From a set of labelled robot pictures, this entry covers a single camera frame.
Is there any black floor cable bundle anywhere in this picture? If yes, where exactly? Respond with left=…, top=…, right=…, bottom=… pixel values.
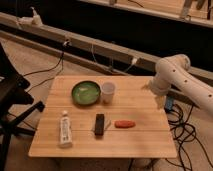
left=165, top=103, right=213, bottom=171

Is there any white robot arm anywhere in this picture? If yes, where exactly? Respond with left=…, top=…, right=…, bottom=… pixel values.
left=143, top=54, right=213, bottom=116

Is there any black cable left floor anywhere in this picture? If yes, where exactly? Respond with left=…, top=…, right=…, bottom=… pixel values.
left=22, top=39, right=72, bottom=93

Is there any orange red pepper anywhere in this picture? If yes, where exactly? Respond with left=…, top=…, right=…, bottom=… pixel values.
left=114, top=120, right=136, bottom=128

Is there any blue box on floor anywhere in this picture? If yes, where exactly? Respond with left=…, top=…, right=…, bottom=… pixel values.
left=164, top=96, right=174, bottom=112

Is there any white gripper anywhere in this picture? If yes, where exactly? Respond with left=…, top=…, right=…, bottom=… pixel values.
left=141, top=76, right=171, bottom=109

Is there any wooden table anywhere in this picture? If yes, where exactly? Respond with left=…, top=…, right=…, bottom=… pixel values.
left=29, top=76, right=177, bottom=158

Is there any black rectangular remote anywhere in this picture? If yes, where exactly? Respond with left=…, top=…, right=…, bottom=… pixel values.
left=95, top=114, right=105, bottom=136

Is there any black office chair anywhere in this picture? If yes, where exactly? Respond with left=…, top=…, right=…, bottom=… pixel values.
left=0, top=43, right=45, bottom=171

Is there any white tube with cap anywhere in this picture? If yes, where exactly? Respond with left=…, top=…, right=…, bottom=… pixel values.
left=59, top=110, right=72, bottom=147

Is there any green ceramic bowl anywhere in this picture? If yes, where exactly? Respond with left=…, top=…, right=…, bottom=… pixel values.
left=71, top=80, right=101, bottom=106

